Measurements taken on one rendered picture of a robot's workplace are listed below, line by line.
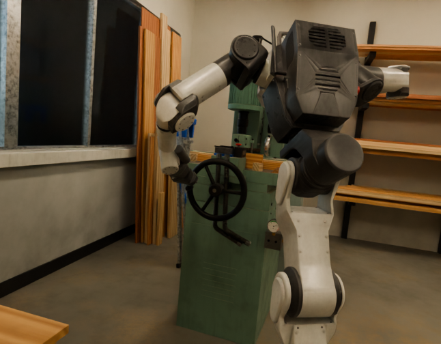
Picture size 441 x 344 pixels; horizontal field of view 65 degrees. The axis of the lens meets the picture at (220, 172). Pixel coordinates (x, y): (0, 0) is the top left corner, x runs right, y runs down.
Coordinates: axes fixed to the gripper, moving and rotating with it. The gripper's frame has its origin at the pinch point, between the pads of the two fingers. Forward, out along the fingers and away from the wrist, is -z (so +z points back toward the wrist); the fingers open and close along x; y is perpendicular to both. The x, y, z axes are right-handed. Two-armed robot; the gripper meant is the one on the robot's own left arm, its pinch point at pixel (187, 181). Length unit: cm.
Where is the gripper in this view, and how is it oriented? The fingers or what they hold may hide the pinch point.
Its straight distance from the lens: 153.9
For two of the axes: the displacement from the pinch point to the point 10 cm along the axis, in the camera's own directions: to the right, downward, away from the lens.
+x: 9.3, 1.6, -3.3
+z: -2.3, -4.3, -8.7
